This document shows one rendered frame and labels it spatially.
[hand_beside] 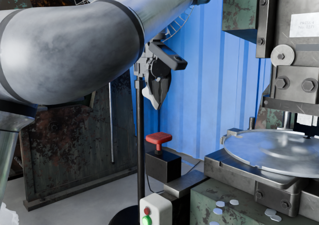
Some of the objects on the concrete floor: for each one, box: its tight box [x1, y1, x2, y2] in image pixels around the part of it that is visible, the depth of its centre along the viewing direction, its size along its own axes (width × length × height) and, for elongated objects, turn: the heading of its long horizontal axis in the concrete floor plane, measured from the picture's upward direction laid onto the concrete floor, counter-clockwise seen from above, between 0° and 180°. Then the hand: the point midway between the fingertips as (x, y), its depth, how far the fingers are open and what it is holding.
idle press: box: [0, 0, 137, 212], centre depth 220 cm, size 153×99×174 cm, turn 131°
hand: (159, 105), depth 80 cm, fingers closed
